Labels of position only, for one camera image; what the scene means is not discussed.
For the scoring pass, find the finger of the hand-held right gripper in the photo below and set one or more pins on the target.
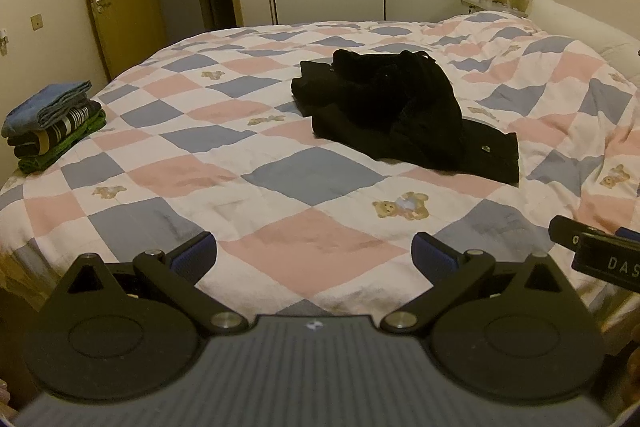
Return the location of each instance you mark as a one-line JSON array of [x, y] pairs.
[[562, 229]]

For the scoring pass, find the black white striped folded garment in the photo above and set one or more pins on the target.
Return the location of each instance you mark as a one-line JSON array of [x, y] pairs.
[[60, 129]]

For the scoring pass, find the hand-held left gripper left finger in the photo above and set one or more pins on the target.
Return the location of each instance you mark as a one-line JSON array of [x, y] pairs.
[[192, 254]]

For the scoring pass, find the white dressing table top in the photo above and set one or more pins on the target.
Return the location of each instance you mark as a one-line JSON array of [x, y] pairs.
[[492, 6]]

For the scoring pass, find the brass wall switch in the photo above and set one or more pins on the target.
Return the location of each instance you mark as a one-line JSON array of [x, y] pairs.
[[37, 22]]

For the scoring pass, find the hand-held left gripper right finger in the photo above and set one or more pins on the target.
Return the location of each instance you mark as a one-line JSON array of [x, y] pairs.
[[432, 256]]

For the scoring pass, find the blue folded garment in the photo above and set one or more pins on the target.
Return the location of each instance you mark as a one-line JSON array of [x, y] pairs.
[[47, 104]]

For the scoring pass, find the pink blue checkered quilt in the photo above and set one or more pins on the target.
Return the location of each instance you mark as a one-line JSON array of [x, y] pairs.
[[260, 187]]

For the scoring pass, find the green folded garment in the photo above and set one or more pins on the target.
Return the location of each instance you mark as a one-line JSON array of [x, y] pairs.
[[60, 152]]

